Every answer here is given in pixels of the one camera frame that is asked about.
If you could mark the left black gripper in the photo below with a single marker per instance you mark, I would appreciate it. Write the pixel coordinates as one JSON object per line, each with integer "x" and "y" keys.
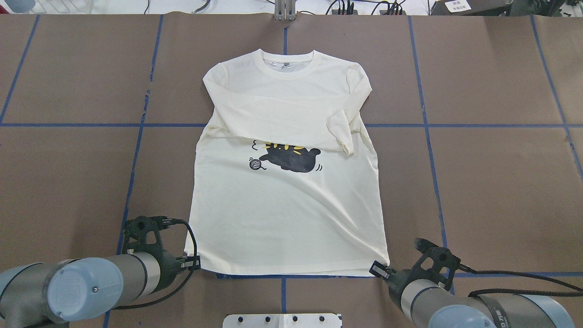
{"x": 171, "y": 267}

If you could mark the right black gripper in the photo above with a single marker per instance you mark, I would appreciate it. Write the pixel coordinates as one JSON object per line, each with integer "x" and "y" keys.
{"x": 394, "y": 277}

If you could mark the cream long-sleeve cat shirt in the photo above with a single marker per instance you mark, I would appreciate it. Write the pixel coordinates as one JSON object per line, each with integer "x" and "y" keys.
{"x": 286, "y": 177}

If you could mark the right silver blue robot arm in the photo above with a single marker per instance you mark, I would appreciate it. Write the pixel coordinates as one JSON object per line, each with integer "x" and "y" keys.
{"x": 424, "y": 300}

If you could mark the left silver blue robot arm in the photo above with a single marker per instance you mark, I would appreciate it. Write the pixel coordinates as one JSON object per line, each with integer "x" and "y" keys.
{"x": 53, "y": 295}

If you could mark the blue plastic cup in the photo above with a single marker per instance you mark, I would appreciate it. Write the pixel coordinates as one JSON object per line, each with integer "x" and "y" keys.
{"x": 20, "y": 6}

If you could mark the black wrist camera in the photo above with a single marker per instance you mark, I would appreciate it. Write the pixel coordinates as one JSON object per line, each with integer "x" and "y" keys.
{"x": 436, "y": 264}
{"x": 143, "y": 234}

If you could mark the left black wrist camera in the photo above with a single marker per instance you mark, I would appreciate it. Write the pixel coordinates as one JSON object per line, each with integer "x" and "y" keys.
{"x": 143, "y": 234}

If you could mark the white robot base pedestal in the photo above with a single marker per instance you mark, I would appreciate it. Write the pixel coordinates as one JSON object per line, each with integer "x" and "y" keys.
{"x": 284, "y": 320}

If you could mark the aluminium frame post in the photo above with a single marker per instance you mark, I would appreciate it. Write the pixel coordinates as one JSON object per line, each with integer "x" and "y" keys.
{"x": 285, "y": 10}

